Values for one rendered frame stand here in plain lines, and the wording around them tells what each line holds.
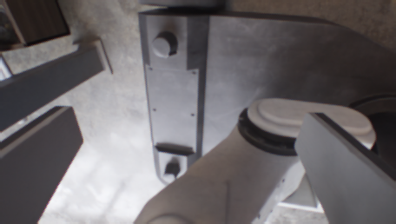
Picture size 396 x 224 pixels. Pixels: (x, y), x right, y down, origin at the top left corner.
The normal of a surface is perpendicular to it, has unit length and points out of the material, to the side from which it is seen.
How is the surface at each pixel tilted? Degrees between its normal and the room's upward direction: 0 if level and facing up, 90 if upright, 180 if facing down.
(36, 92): 90
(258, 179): 90
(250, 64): 0
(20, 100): 90
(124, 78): 0
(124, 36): 0
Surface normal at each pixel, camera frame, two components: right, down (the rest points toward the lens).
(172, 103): -0.20, 0.51
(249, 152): 0.03, -0.85
